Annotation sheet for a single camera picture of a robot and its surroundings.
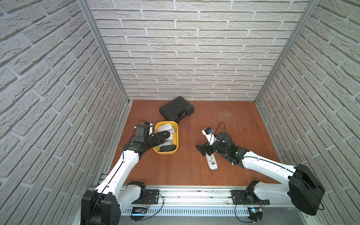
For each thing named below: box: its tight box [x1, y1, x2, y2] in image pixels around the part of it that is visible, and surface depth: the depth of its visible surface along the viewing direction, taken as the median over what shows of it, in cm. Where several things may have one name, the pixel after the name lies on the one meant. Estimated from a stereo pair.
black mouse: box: [159, 144, 177, 152], surface depth 89 cm
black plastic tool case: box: [159, 96, 195, 124], surface depth 109 cm
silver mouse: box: [168, 126, 177, 134], surface depth 100 cm
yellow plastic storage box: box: [152, 120, 179, 156], surface depth 99 cm
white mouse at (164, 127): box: [157, 123, 173, 133], surface depth 99 cm
